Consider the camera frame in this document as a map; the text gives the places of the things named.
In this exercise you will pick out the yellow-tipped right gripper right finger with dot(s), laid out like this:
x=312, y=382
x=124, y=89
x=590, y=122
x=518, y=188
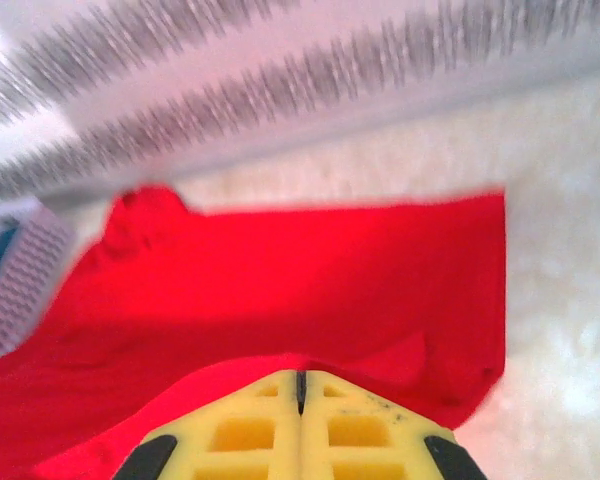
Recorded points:
x=360, y=435

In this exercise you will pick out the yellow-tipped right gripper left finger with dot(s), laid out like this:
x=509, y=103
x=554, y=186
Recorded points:
x=250, y=435

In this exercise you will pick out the red t-shirt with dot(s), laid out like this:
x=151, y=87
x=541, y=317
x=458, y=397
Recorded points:
x=280, y=290

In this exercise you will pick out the lavender plastic basket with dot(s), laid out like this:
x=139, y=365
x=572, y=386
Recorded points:
x=25, y=280

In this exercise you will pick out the striped white bed cover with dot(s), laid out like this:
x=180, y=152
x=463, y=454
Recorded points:
x=380, y=127

